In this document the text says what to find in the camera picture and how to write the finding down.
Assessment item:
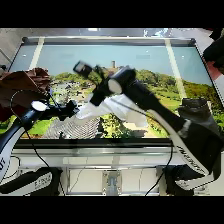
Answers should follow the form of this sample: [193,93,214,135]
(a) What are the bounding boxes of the red garment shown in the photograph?
[206,60,224,82]

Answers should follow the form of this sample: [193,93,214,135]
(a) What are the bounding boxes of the black cable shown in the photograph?
[9,88,65,197]
[145,141,176,197]

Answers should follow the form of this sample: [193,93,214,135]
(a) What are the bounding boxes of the dark grey garment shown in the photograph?
[177,97,221,135]

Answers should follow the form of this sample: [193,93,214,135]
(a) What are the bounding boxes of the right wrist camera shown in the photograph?
[72,60,105,83]

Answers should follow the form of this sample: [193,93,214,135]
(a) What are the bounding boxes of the white T-shirt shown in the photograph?
[75,93,152,130]

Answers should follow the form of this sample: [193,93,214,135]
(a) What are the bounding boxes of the silver frame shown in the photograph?
[0,145,224,197]

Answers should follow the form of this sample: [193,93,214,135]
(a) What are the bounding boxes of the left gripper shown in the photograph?
[58,99,81,122]

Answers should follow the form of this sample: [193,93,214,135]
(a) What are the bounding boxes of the black garment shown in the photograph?
[202,27,224,76]

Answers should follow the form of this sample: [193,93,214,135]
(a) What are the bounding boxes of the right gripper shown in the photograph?
[88,78,111,108]

